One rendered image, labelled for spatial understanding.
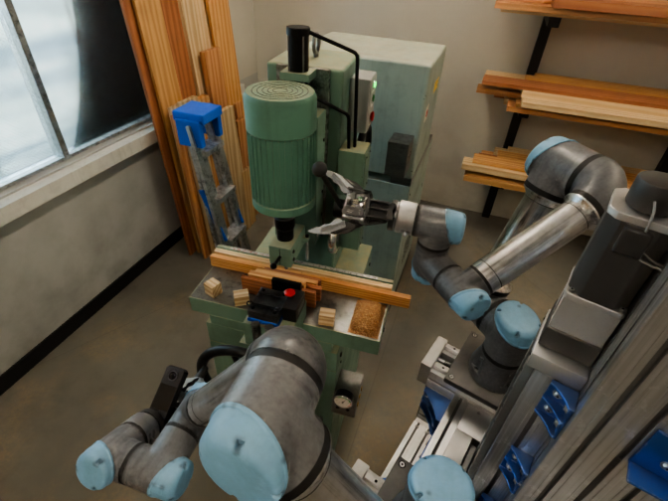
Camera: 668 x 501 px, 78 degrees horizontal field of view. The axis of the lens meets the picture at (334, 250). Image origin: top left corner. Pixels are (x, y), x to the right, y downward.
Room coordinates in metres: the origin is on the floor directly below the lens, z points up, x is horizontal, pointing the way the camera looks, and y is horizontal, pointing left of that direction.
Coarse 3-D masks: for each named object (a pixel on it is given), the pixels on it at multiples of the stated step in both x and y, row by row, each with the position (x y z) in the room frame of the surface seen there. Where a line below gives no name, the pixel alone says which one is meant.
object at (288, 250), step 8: (296, 224) 1.08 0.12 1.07; (296, 232) 1.03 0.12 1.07; (304, 232) 1.07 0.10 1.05; (272, 240) 0.99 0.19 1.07; (296, 240) 1.00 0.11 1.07; (272, 248) 0.95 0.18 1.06; (280, 248) 0.95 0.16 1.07; (288, 248) 0.95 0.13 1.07; (296, 248) 0.99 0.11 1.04; (272, 256) 0.95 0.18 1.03; (288, 256) 0.94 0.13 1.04; (296, 256) 0.99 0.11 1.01; (280, 264) 0.95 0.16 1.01; (288, 264) 0.94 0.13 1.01
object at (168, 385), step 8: (168, 368) 0.56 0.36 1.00; (176, 368) 0.56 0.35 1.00; (168, 376) 0.55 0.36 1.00; (176, 376) 0.55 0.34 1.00; (184, 376) 0.55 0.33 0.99; (160, 384) 0.53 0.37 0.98; (168, 384) 0.53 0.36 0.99; (176, 384) 0.53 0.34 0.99; (160, 392) 0.52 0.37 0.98; (168, 392) 0.52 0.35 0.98; (176, 392) 0.52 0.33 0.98; (160, 400) 0.50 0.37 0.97; (168, 400) 0.50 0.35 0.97; (176, 400) 0.51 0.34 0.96; (152, 408) 0.49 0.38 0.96; (160, 408) 0.49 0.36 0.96; (168, 408) 0.49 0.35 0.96; (168, 416) 0.48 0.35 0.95
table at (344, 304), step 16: (208, 272) 1.01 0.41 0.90; (224, 272) 1.02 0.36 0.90; (240, 272) 1.02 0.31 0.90; (224, 288) 0.94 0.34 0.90; (240, 288) 0.94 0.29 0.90; (192, 304) 0.90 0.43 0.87; (208, 304) 0.88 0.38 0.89; (224, 304) 0.87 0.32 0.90; (320, 304) 0.89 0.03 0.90; (336, 304) 0.90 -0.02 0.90; (352, 304) 0.90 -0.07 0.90; (384, 304) 0.91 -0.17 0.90; (240, 320) 0.86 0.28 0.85; (304, 320) 0.83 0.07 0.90; (336, 320) 0.83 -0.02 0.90; (384, 320) 0.84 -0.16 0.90; (320, 336) 0.80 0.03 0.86; (336, 336) 0.79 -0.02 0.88; (352, 336) 0.78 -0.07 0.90; (368, 352) 0.77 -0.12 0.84
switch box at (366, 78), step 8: (360, 72) 1.30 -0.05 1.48; (368, 72) 1.31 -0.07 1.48; (376, 72) 1.31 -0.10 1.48; (352, 80) 1.23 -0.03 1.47; (360, 80) 1.23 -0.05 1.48; (368, 80) 1.23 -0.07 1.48; (376, 80) 1.31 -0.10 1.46; (352, 88) 1.23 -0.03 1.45; (360, 88) 1.23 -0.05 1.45; (368, 88) 1.22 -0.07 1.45; (352, 96) 1.23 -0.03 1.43; (360, 96) 1.23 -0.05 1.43; (368, 96) 1.22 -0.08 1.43; (352, 104) 1.23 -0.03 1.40; (360, 104) 1.23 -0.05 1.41; (368, 104) 1.22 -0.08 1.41; (352, 112) 1.23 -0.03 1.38; (360, 112) 1.23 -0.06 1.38; (368, 112) 1.23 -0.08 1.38; (352, 120) 1.23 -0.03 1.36; (360, 120) 1.23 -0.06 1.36; (368, 120) 1.24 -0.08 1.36; (352, 128) 1.23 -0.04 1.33; (360, 128) 1.23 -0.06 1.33; (368, 128) 1.25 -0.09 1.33
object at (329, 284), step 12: (216, 264) 1.04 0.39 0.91; (228, 264) 1.03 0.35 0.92; (240, 264) 1.02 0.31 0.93; (252, 264) 1.02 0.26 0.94; (264, 264) 1.02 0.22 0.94; (312, 276) 0.98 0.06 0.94; (324, 288) 0.96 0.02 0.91; (336, 288) 0.95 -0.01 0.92; (348, 288) 0.94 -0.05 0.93; (360, 288) 0.93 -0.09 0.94; (372, 288) 0.94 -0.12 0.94; (384, 300) 0.91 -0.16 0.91; (396, 300) 0.91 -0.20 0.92; (408, 300) 0.90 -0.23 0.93
